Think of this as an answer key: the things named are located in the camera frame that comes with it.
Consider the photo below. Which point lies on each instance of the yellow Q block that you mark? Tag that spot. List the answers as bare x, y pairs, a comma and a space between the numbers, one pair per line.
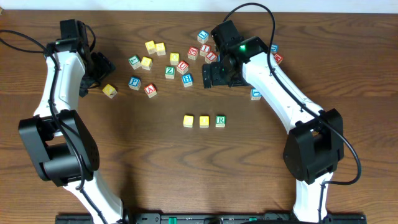
174, 58

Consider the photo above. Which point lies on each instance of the yellow O block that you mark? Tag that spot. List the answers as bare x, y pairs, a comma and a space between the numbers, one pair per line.
204, 121

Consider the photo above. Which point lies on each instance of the green R block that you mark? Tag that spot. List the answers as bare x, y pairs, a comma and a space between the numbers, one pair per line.
220, 121

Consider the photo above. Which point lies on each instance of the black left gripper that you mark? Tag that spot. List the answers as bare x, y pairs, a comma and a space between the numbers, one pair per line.
101, 65

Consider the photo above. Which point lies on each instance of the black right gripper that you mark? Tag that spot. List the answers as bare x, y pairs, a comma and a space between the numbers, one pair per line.
213, 74

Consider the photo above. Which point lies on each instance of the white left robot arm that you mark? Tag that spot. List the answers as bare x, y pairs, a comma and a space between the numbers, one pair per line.
59, 144

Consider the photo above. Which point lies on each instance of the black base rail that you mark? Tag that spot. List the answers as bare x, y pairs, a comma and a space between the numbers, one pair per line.
271, 217

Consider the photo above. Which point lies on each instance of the blue P block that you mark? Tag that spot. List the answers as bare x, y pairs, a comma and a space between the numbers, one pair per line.
134, 83

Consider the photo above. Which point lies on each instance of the red I block upper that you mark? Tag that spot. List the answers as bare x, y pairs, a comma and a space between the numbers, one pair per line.
204, 50

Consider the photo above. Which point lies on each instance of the red E block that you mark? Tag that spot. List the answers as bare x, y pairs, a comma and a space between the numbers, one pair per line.
193, 53

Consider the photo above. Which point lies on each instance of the yellow C block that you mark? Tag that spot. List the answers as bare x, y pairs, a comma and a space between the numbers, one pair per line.
188, 121

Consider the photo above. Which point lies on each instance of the red M block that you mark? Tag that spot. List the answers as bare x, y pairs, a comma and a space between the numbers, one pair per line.
278, 58

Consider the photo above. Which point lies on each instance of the blue T block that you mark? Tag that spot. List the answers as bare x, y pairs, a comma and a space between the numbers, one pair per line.
255, 94

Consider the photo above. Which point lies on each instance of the blue D block right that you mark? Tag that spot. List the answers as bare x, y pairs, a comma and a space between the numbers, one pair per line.
274, 48

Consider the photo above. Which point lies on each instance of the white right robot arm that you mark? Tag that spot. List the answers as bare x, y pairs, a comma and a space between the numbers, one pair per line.
312, 151

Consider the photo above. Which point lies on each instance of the red A block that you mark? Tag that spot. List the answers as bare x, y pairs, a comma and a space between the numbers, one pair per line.
150, 90

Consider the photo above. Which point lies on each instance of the yellow block upper left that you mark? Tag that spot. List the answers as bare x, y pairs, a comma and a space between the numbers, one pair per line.
150, 46

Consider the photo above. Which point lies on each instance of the red I block lower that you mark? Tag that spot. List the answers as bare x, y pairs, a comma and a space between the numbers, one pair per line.
211, 57

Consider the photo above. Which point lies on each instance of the yellow S block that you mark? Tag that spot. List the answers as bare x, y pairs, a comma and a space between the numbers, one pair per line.
160, 49

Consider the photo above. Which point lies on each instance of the yellow K block far left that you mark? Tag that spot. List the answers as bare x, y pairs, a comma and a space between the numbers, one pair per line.
110, 91

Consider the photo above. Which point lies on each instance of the blue L block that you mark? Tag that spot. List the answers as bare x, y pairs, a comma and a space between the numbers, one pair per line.
203, 36

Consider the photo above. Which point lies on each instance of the blue H block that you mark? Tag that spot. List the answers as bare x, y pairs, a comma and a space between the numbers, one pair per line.
187, 80

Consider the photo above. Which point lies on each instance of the yellow block beside green L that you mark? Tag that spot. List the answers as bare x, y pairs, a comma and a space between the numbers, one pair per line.
146, 63

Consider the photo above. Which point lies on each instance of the red U block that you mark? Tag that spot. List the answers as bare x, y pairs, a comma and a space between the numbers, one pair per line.
182, 67

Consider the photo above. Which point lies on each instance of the red i block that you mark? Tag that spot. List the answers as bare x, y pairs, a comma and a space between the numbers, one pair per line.
204, 50
211, 57

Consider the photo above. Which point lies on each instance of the green Z block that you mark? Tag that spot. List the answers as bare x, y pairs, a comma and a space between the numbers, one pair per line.
169, 72

